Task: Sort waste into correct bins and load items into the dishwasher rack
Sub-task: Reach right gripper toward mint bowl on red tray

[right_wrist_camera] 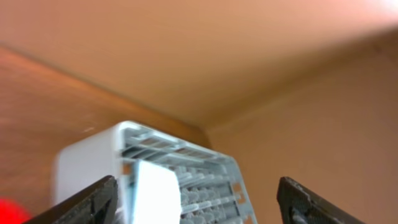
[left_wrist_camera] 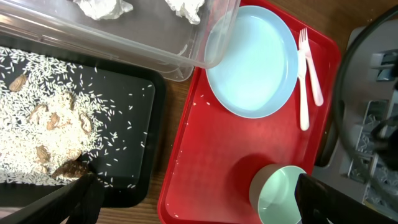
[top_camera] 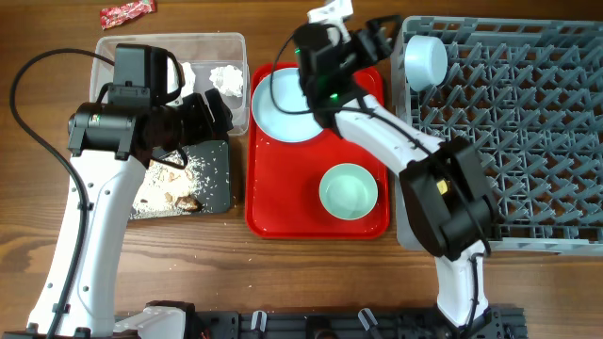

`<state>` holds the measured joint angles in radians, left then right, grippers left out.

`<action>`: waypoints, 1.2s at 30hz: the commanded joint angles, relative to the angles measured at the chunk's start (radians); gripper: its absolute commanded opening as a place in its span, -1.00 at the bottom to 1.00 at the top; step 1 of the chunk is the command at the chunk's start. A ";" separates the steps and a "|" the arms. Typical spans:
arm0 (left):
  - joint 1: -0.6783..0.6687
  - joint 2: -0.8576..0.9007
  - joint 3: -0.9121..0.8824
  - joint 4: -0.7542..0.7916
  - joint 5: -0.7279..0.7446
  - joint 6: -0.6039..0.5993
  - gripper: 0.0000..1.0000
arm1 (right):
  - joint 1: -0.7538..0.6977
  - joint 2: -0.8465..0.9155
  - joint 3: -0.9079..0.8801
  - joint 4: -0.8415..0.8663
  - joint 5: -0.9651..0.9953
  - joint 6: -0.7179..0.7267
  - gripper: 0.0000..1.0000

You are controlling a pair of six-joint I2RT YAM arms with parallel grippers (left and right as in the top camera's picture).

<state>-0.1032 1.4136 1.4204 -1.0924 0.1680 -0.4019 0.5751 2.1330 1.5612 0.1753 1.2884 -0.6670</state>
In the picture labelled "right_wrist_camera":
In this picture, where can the light blue bowl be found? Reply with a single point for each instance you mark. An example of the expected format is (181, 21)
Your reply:
(156, 197)

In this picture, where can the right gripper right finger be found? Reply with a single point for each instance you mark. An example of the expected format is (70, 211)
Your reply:
(299, 205)

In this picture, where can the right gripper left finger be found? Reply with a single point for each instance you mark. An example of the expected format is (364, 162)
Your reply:
(95, 204)

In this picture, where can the red serving tray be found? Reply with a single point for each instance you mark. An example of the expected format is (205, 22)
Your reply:
(13, 213)

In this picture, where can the grey dishwasher rack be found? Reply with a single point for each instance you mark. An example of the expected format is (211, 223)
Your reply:
(211, 185)

